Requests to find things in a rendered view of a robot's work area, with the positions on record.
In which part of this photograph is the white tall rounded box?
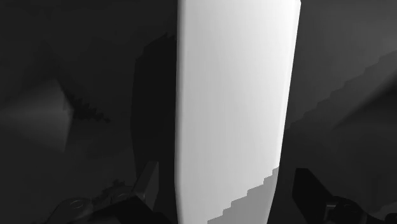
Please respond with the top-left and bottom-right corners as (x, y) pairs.
(131, 0), (302, 224)

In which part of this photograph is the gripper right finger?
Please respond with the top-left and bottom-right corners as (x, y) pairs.
(291, 167), (397, 224)

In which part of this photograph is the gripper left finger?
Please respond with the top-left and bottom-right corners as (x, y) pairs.
(45, 160), (174, 224)

